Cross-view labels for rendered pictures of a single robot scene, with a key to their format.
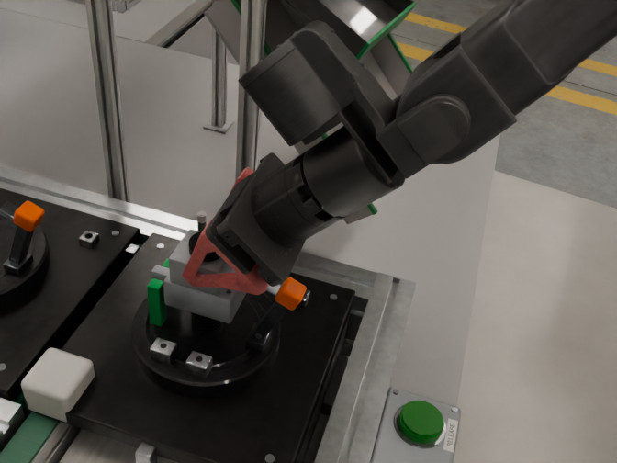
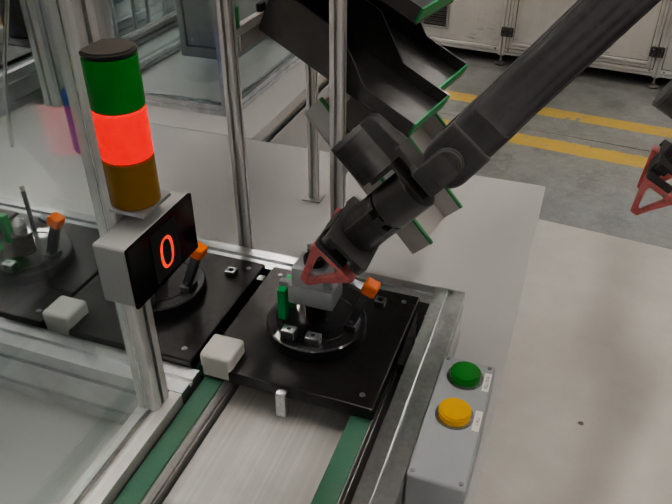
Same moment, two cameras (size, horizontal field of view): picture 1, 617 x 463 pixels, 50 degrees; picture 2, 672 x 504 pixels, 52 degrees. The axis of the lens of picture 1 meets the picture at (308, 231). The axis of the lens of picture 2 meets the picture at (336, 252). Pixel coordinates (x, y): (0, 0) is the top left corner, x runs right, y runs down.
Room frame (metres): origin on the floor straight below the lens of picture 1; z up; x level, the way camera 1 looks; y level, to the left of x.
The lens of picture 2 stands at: (-0.32, -0.04, 1.61)
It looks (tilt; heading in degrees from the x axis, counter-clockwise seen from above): 34 degrees down; 7
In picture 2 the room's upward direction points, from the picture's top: straight up
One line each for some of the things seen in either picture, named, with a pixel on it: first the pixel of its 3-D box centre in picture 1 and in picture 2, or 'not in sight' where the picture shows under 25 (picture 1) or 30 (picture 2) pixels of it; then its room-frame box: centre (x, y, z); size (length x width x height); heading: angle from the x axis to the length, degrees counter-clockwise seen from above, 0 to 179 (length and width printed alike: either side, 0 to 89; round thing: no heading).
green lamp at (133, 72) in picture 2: not in sight; (113, 79); (0.26, 0.24, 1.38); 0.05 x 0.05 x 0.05
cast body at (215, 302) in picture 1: (196, 267); (308, 276); (0.42, 0.09, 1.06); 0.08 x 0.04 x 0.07; 78
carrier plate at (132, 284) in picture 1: (207, 344); (317, 333); (0.42, 0.08, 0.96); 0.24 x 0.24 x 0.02; 78
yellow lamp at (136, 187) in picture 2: not in sight; (132, 177); (0.26, 0.24, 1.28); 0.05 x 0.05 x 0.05
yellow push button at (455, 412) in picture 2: not in sight; (454, 414); (0.29, -0.11, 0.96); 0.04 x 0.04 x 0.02
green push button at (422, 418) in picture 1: (420, 423); (465, 376); (0.36, -0.12, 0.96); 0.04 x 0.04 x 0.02
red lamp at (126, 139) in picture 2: not in sight; (123, 130); (0.26, 0.24, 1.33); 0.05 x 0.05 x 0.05
